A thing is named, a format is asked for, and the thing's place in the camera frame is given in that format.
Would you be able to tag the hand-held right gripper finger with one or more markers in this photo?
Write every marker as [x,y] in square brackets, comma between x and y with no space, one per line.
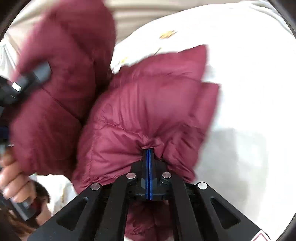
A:
[151,166]
[147,166]

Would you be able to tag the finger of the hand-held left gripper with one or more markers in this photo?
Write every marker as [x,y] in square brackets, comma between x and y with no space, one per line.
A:
[34,75]

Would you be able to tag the maroon puffer jacket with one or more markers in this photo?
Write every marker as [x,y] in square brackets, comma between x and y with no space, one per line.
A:
[138,111]

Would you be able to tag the person's left hand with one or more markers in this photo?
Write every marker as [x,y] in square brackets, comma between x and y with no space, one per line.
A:
[16,183]

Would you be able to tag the beige hanging sheet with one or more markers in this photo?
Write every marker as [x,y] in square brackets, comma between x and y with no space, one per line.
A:
[138,20]

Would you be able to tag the white printed fluffy blanket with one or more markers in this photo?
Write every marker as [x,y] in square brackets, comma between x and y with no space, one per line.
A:
[242,92]

